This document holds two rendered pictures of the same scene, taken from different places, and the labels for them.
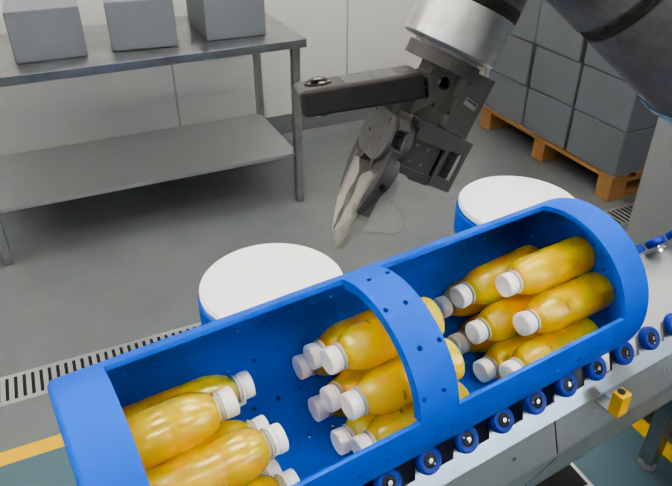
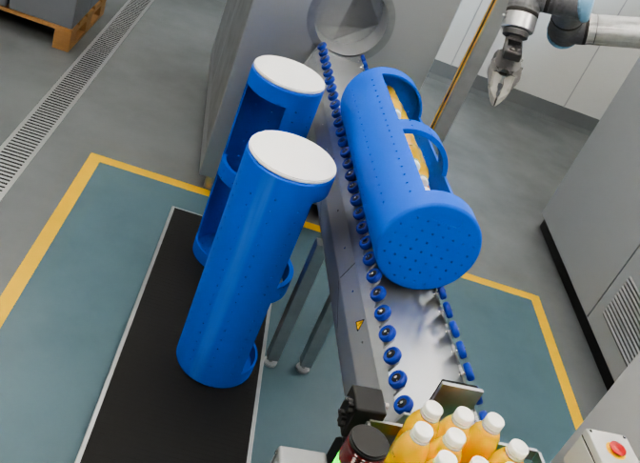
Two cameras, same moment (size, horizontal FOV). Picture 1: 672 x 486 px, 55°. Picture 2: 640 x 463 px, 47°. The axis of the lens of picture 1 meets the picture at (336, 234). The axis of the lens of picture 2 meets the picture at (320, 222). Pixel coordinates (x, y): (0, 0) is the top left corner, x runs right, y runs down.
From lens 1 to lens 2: 2.06 m
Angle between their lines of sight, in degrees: 63
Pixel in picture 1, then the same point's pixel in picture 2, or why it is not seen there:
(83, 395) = (447, 197)
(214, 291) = (286, 170)
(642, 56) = (572, 34)
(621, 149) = (76, 3)
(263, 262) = (271, 146)
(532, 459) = not seen: hidden behind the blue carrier
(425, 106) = not seen: hidden behind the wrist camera
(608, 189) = (68, 41)
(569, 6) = (570, 24)
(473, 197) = (271, 74)
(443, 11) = (532, 22)
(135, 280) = not seen: outside the picture
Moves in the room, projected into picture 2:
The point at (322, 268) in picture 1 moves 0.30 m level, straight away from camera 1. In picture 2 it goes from (295, 139) to (216, 94)
